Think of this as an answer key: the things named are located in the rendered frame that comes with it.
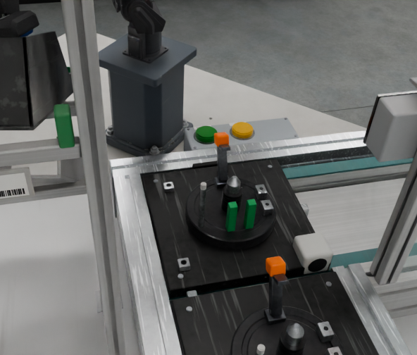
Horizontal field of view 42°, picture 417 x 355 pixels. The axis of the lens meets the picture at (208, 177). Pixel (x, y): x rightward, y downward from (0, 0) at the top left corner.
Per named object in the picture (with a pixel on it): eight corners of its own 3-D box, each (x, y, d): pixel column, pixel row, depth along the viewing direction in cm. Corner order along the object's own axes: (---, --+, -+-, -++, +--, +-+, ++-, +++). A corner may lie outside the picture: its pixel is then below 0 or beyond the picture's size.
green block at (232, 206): (225, 226, 80) (227, 202, 77) (232, 225, 81) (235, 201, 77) (227, 232, 79) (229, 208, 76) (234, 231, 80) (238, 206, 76)
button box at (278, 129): (183, 151, 107) (184, 126, 103) (283, 140, 111) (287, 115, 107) (191, 175, 102) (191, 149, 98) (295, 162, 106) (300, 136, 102)
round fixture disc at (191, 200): (177, 191, 88) (177, 182, 87) (258, 180, 91) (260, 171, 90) (196, 256, 78) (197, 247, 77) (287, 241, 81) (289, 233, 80)
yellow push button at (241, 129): (228, 130, 104) (229, 122, 103) (249, 128, 105) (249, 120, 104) (234, 143, 101) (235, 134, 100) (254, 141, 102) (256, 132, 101)
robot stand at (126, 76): (139, 108, 124) (137, 27, 111) (194, 129, 119) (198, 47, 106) (99, 140, 114) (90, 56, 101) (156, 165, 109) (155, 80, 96)
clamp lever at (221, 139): (215, 177, 87) (213, 132, 84) (227, 176, 88) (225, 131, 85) (220, 186, 84) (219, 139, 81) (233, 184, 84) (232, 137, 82)
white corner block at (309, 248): (289, 253, 82) (294, 234, 80) (317, 248, 83) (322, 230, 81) (300, 277, 79) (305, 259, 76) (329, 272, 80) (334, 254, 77)
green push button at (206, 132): (193, 134, 103) (193, 126, 101) (213, 132, 103) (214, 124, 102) (198, 147, 100) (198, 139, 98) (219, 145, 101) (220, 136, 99)
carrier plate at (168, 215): (142, 183, 92) (141, 174, 91) (275, 166, 97) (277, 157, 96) (169, 299, 75) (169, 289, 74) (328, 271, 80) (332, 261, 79)
